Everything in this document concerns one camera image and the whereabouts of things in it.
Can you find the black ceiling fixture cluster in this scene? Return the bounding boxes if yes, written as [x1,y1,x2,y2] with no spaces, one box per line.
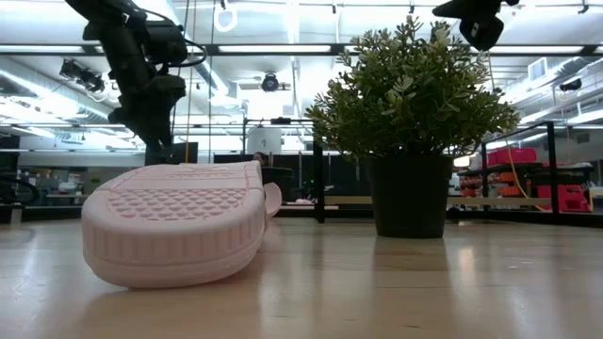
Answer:
[58,58,106,94]

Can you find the white hanging ring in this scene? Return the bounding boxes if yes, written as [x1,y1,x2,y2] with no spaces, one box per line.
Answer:
[213,0,239,34]

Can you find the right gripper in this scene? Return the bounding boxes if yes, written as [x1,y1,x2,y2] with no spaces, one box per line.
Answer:
[432,0,519,52]

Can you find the black looped hose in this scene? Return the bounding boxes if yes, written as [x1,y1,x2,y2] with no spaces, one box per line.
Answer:
[0,172,41,206]

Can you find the black metal shelf wooden board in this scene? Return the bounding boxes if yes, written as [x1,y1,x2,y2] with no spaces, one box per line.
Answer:
[312,120,562,225]

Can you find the red plastic bin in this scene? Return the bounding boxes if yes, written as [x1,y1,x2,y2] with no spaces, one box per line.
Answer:
[487,147,539,167]

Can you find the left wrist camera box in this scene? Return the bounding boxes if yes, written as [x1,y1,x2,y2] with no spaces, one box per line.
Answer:
[144,21,189,66]

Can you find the red plastic crate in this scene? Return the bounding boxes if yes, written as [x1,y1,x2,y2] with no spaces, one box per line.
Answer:
[536,184,592,214]

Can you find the black storage rack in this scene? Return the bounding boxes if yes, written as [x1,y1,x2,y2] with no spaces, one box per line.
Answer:
[457,162,595,214]

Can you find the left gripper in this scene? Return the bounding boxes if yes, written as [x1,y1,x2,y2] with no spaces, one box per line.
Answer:
[82,12,187,164]

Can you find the green plant in black pot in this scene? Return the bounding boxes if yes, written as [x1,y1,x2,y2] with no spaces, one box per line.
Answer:
[304,16,521,239]

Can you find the black aluminium table frame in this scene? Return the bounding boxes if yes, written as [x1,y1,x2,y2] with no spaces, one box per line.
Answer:
[0,202,603,230]

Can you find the yellow hanging cable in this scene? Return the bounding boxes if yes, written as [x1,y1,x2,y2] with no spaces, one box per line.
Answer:
[484,51,547,213]

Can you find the black ceiling dome camera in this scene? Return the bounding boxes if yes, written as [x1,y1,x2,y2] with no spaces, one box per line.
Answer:
[260,72,281,93]

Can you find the black computer monitor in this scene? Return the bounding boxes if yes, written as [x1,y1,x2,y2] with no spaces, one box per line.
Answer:
[143,140,200,166]

